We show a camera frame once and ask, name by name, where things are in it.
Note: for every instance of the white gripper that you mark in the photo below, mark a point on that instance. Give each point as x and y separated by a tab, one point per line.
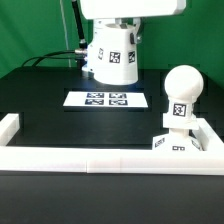
102	10

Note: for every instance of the white lamp shade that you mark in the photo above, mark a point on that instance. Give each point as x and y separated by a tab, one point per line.
112	58

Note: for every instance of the white lamp base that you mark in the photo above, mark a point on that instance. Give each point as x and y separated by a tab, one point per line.
177	139

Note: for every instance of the white lamp bulb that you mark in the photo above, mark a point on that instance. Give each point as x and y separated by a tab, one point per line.
183	85

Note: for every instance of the white marker sheet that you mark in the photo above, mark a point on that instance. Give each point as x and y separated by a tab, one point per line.
105	99

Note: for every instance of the white U-shaped fence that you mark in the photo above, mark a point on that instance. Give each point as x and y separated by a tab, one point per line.
208	161

